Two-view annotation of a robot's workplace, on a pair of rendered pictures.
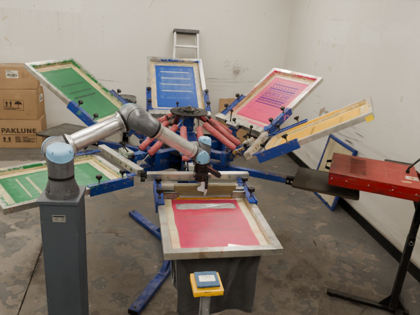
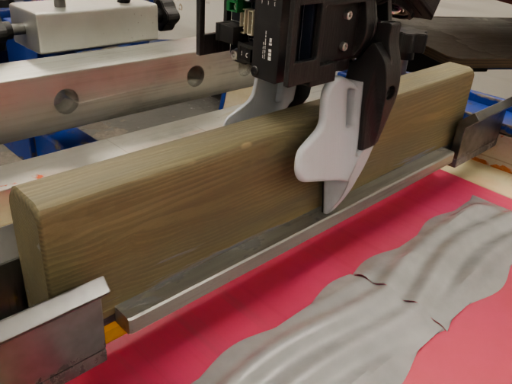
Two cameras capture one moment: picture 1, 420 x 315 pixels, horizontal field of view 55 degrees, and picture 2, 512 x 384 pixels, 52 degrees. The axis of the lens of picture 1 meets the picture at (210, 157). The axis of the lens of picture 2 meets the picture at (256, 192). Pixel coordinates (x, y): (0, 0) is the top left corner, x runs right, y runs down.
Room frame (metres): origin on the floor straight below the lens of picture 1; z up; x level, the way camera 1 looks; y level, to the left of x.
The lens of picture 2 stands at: (2.00, 0.22, 1.17)
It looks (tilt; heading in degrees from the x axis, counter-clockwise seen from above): 29 degrees down; 326
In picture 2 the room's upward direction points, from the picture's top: 4 degrees clockwise
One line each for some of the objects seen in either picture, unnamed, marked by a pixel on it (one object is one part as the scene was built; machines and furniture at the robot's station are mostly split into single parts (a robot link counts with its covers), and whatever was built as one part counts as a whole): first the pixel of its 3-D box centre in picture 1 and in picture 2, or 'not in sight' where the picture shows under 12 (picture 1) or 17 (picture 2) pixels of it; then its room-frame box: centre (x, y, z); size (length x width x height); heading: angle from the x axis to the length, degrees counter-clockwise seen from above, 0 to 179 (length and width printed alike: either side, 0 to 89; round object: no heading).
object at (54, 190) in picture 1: (61, 183); not in sight; (1.70, 0.68, 1.25); 0.15 x 0.15 x 0.10
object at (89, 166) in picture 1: (78, 162); not in sight; (2.46, 0.86, 1.05); 1.08 x 0.61 x 0.23; 132
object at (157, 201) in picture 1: (158, 195); not in sight; (2.21, 0.29, 0.98); 0.30 x 0.05 x 0.07; 12
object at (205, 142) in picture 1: (204, 146); not in sight; (2.24, 0.04, 1.31); 0.09 x 0.08 x 0.11; 121
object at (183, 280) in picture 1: (217, 281); not in sight; (1.75, -0.09, 0.74); 0.45 x 0.03 x 0.43; 102
